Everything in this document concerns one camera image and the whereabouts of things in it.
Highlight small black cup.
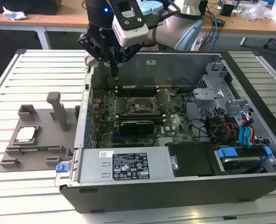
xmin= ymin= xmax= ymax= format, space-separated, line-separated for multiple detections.
xmin=220 ymin=3 xmax=234 ymax=17

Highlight silver power supply unit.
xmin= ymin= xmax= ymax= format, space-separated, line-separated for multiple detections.
xmin=78 ymin=147 xmax=170 ymax=185

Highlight silver metal drive cage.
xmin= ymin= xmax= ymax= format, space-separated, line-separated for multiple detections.
xmin=192 ymin=61 xmax=255 ymax=122

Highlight white crumpled paper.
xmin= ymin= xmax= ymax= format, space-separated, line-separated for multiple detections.
xmin=2 ymin=6 xmax=28 ymax=21

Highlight thin red wire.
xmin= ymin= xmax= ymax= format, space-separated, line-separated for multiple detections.
xmin=250 ymin=125 xmax=256 ymax=147

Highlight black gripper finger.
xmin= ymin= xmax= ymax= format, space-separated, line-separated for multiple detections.
xmin=78 ymin=32 xmax=117 ymax=77
xmin=115 ymin=42 xmax=145 ymax=78

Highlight silver-topped CPU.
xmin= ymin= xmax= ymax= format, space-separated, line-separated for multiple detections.
xmin=15 ymin=126 xmax=39 ymax=143

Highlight black open PC case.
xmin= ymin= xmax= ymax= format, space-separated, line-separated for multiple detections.
xmin=55 ymin=50 xmax=276 ymax=214

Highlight pale blue teach pendant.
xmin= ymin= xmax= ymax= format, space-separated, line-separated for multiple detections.
xmin=175 ymin=20 xmax=205 ymax=51

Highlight black RAM slot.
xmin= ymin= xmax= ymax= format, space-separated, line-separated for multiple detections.
xmin=116 ymin=117 xmax=163 ymax=122
xmin=115 ymin=112 xmax=162 ymax=117
xmin=115 ymin=91 xmax=160 ymax=95
xmin=116 ymin=88 xmax=159 ymax=92
xmin=117 ymin=119 xmax=164 ymax=125
xmin=116 ymin=115 xmax=163 ymax=119
xmin=116 ymin=93 xmax=161 ymax=97
xmin=115 ymin=85 xmax=159 ymax=90

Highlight black disk bay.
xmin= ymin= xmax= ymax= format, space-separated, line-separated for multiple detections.
xmin=167 ymin=142 xmax=220 ymax=178

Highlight large black box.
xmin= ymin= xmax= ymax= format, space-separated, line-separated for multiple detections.
xmin=0 ymin=0 xmax=62 ymax=16

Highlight flat blue wire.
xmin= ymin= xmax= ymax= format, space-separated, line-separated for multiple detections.
xmin=244 ymin=118 xmax=255 ymax=150
xmin=238 ymin=126 xmax=248 ymax=145

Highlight green RAM stick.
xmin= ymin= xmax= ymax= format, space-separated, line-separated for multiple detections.
xmin=17 ymin=145 xmax=62 ymax=150

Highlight dark graphics card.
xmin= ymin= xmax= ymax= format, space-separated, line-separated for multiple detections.
xmin=114 ymin=118 xmax=156 ymax=136

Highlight black camera bracket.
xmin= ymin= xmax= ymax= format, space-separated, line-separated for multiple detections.
xmin=114 ymin=0 xmax=146 ymax=31

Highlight grey parts rack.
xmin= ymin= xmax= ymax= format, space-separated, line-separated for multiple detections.
xmin=0 ymin=91 xmax=81 ymax=173

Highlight silver chipset heatsink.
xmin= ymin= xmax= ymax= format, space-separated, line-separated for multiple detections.
xmin=157 ymin=137 xmax=173 ymax=147

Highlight metal socket cover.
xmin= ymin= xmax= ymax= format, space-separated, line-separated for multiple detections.
xmin=153 ymin=89 xmax=173 ymax=110

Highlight green motherboard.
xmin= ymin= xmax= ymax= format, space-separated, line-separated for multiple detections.
xmin=87 ymin=87 xmax=195 ymax=149

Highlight CPU socket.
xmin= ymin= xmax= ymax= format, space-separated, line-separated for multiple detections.
xmin=129 ymin=97 xmax=154 ymax=115

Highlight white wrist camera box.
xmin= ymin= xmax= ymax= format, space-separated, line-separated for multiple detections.
xmin=111 ymin=15 xmax=150 ymax=47

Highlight blue plastic case latch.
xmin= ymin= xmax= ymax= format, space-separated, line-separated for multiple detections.
xmin=55 ymin=164 xmax=69 ymax=174

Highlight blue cable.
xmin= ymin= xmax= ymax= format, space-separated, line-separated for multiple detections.
xmin=209 ymin=13 xmax=220 ymax=51

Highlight hard disk in blue carrier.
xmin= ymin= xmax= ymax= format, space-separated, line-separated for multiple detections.
xmin=214 ymin=146 xmax=273 ymax=175

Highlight thin wire locking lever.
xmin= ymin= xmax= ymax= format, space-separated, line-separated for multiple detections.
xmin=125 ymin=84 xmax=133 ymax=101

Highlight clear plastic bags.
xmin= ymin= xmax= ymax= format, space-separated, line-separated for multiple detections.
xmin=242 ymin=1 xmax=276 ymax=21

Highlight multicolour power wire bundle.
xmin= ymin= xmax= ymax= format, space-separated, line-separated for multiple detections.
xmin=207 ymin=121 xmax=241 ymax=143

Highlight wooden desk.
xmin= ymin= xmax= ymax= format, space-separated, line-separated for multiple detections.
xmin=199 ymin=0 xmax=276 ymax=47
xmin=0 ymin=0 xmax=90 ymax=50

